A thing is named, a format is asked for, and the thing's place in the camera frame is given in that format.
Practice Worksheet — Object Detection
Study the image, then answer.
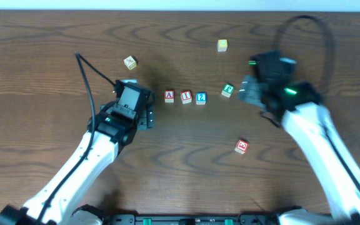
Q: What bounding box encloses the red letter A block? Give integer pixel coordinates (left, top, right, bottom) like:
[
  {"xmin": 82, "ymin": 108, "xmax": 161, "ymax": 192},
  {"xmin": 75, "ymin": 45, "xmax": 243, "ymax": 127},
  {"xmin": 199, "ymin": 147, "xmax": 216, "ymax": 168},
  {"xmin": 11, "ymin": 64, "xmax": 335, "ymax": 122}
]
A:
[{"xmin": 164, "ymin": 90, "xmax": 174, "ymax": 103}]

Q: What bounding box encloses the red letter I block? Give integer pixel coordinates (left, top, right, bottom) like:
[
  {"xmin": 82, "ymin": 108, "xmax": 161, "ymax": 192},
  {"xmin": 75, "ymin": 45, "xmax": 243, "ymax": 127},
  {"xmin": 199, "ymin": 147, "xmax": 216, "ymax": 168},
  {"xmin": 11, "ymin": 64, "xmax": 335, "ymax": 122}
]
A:
[{"xmin": 181, "ymin": 91, "xmax": 193, "ymax": 104}]

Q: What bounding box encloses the blue number 2 block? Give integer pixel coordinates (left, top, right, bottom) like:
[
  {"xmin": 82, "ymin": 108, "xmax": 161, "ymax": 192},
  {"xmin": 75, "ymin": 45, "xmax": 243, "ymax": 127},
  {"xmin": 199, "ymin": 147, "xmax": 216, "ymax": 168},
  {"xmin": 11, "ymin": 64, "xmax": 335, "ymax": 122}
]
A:
[{"xmin": 196, "ymin": 92, "xmax": 206, "ymax": 105}]

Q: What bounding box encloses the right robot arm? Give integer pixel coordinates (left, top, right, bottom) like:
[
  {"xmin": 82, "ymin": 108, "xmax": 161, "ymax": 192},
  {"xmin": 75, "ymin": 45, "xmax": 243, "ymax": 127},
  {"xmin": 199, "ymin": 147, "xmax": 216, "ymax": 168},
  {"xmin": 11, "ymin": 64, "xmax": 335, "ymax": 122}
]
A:
[{"xmin": 239, "ymin": 51, "xmax": 360, "ymax": 224}]

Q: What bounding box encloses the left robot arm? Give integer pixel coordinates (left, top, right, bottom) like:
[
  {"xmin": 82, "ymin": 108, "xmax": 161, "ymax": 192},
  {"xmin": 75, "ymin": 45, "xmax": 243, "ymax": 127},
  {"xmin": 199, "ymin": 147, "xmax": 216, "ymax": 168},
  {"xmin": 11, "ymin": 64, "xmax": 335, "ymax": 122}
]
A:
[{"xmin": 0, "ymin": 80, "xmax": 156, "ymax": 224}]

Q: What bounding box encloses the green letter block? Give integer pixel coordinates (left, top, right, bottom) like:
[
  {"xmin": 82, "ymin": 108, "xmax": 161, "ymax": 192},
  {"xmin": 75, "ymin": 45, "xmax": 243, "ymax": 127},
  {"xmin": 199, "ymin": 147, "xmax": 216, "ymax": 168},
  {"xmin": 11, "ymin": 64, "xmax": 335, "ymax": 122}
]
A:
[{"xmin": 221, "ymin": 83, "xmax": 234, "ymax": 98}]

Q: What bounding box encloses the wooden block with dragonfly drawing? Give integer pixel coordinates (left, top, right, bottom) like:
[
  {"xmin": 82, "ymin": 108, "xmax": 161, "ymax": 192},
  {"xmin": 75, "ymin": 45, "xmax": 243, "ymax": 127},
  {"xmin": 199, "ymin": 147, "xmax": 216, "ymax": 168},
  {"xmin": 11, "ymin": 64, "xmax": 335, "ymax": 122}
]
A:
[{"xmin": 124, "ymin": 56, "xmax": 138, "ymax": 70}]

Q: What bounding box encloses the yellow-topped wooden block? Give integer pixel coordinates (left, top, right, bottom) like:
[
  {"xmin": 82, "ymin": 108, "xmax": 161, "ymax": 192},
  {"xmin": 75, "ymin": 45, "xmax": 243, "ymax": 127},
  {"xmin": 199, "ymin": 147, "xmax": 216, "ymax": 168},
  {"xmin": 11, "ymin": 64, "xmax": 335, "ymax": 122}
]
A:
[{"xmin": 217, "ymin": 39, "xmax": 228, "ymax": 52}]

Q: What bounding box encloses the red letter E block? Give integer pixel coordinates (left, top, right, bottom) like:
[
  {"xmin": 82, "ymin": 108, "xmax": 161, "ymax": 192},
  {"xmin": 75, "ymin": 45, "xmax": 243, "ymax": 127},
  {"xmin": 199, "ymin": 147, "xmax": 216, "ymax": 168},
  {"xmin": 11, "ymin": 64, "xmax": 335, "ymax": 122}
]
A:
[{"xmin": 234, "ymin": 139, "xmax": 249, "ymax": 154}]

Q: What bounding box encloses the black mounting rail with bases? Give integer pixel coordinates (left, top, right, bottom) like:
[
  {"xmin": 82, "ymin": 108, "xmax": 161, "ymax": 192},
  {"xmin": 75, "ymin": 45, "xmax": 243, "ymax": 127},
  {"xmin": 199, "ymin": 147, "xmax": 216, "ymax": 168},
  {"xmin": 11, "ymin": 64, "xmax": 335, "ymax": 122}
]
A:
[{"xmin": 67, "ymin": 204, "xmax": 346, "ymax": 225}]

